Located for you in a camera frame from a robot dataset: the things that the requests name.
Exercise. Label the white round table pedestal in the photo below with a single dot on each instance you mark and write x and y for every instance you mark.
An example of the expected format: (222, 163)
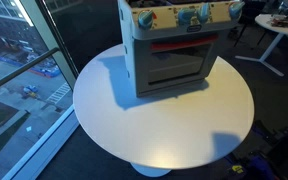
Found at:
(152, 170)

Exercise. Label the teal knob beside red mark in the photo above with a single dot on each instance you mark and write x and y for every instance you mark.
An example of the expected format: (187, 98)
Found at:
(145, 19)

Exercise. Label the white side table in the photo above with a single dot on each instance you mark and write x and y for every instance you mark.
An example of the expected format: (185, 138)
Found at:
(279, 30)

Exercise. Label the grey toy stove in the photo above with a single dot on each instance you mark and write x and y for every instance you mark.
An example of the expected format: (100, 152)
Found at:
(140, 60)

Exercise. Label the grey oven door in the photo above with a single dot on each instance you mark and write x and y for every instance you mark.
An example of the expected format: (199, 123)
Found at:
(175, 66)

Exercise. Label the clutter pile on side table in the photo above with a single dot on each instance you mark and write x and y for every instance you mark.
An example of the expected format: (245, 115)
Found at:
(285, 22)

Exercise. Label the dark oval brand badge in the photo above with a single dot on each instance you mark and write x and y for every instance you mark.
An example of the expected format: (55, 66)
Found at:
(194, 28)

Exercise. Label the grey window frame post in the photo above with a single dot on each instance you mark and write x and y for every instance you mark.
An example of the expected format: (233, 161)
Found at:
(49, 36)

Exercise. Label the window guard rail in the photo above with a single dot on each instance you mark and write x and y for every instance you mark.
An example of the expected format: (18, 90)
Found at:
(20, 69)

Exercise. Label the tool with yellow label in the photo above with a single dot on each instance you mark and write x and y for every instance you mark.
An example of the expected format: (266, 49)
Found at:
(237, 169)

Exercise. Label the teal stove knob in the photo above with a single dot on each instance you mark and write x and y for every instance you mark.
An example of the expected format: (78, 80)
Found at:
(236, 9)
(186, 16)
(203, 13)

